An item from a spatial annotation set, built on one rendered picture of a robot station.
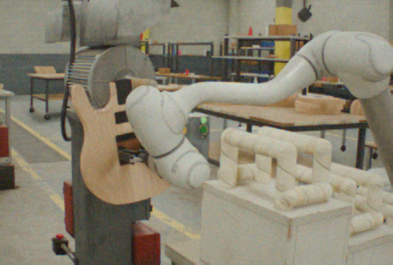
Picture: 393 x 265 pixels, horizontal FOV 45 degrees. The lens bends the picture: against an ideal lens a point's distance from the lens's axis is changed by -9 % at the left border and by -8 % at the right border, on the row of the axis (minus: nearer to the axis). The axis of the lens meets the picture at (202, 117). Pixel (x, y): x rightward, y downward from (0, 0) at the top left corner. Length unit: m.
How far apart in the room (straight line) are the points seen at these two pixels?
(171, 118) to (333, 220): 0.55
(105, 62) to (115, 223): 0.66
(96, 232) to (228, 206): 1.17
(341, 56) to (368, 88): 0.12
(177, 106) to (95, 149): 0.42
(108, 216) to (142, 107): 0.88
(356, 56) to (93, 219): 1.20
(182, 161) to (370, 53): 0.56
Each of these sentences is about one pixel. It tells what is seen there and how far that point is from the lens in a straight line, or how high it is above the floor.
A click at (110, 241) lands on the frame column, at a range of 2.08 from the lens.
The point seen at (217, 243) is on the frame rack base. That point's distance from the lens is 0.99.
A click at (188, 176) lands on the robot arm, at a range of 1.26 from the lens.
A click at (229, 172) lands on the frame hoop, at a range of 0.95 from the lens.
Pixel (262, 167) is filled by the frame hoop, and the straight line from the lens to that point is 1.00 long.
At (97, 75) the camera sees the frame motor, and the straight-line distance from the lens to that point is 1.76.
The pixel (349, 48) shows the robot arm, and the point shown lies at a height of 1.39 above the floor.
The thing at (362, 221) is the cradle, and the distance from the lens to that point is 0.97.
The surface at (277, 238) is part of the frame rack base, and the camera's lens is 0.83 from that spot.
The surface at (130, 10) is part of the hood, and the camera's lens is 1.49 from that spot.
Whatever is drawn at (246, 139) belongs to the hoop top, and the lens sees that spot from 0.89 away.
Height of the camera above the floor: 1.34
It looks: 7 degrees down
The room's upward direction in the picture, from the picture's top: 2 degrees clockwise
